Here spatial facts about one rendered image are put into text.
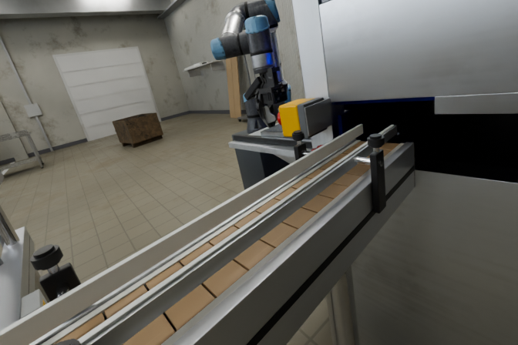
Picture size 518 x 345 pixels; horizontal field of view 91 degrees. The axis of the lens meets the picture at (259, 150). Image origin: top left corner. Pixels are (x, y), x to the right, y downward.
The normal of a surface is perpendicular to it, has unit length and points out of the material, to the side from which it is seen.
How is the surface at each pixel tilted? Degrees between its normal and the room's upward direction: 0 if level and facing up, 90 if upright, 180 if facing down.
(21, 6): 90
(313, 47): 90
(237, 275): 0
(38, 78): 90
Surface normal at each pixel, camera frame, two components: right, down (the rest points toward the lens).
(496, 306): -0.72, 0.34
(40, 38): 0.61, 0.12
